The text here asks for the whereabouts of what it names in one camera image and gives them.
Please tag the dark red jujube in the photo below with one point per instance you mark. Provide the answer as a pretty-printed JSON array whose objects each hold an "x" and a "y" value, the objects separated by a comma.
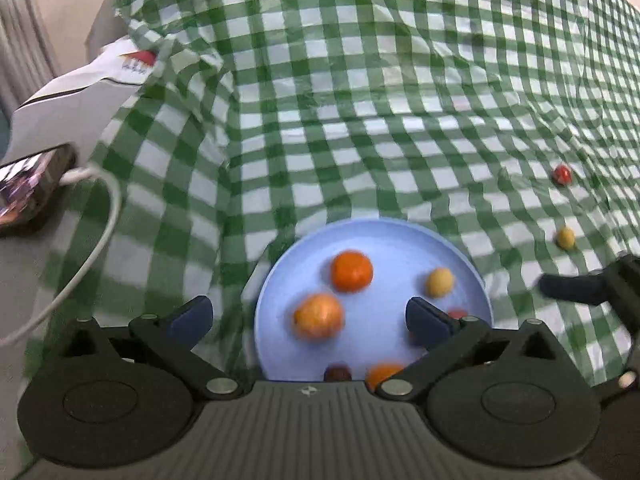
[{"x": 337, "y": 373}]

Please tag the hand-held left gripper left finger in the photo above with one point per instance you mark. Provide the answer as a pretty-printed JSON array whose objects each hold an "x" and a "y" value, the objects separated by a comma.
[{"x": 190, "y": 317}]

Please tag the blue plate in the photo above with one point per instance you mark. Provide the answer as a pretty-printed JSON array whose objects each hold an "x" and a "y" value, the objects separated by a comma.
[{"x": 385, "y": 250}]

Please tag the small orange tangerine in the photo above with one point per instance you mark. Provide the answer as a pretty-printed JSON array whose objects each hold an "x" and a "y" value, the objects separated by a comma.
[
  {"x": 351, "y": 271},
  {"x": 382, "y": 374}
]

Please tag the yellow round fruit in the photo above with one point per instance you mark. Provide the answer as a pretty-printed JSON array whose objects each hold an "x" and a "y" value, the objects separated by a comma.
[
  {"x": 565, "y": 238},
  {"x": 439, "y": 281}
]

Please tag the green checked tablecloth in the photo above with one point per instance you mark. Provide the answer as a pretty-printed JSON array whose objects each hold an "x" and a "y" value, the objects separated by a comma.
[{"x": 375, "y": 85}]

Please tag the grey curtain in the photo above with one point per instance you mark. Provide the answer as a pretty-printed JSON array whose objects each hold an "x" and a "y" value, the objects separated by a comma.
[{"x": 22, "y": 25}]

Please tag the smartphone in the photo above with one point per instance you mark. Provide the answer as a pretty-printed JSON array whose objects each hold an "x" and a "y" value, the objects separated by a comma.
[{"x": 30, "y": 185}]

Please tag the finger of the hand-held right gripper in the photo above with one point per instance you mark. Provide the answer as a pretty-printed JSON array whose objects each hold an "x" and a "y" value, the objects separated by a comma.
[{"x": 570, "y": 287}]

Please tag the red round fruit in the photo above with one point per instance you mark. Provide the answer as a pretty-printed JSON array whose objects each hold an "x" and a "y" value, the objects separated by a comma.
[{"x": 457, "y": 313}]

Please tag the red cherry tomato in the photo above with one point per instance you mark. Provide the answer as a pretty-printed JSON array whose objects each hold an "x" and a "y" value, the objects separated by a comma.
[{"x": 561, "y": 174}]

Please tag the large orange fruit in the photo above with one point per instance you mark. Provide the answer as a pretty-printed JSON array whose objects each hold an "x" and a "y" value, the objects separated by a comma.
[{"x": 318, "y": 316}]

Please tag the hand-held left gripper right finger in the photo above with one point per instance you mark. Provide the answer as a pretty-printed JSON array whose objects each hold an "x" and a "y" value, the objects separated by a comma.
[{"x": 425, "y": 322}]

